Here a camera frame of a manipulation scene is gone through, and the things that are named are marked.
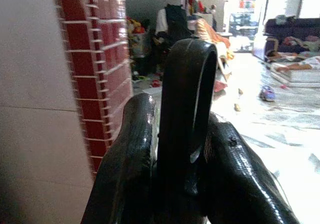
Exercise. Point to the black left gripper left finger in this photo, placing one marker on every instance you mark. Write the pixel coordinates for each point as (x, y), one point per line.
(132, 139)

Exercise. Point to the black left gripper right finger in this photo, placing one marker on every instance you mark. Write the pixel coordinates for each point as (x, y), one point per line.
(232, 174)

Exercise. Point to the red floor toy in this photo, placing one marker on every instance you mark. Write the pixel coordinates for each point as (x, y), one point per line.
(155, 84)

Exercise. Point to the small yellow floor scrap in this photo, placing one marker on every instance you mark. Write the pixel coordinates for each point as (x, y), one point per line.
(240, 91)
(237, 107)

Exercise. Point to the floor mattress with patterned sheet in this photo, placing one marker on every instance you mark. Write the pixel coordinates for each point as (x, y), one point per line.
(300, 76)

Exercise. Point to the blue toy car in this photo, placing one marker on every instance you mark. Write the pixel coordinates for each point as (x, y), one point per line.
(267, 94)

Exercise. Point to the pink cushion under chair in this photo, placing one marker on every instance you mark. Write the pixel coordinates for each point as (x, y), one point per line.
(220, 86)

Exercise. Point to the red tiled pillar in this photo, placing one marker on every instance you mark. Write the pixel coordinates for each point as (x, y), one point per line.
(82, 59)

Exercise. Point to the colourful plush toy pile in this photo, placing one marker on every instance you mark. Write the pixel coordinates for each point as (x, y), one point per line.
(136, 26)

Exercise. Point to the orange striped cloth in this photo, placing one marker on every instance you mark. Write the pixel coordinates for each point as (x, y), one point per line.
(212, 37)

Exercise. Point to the dark low shelf unit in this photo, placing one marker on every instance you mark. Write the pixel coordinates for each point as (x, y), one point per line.
(243, 24)

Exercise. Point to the dark purple sofa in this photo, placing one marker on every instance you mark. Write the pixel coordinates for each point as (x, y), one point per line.
(287, 29)

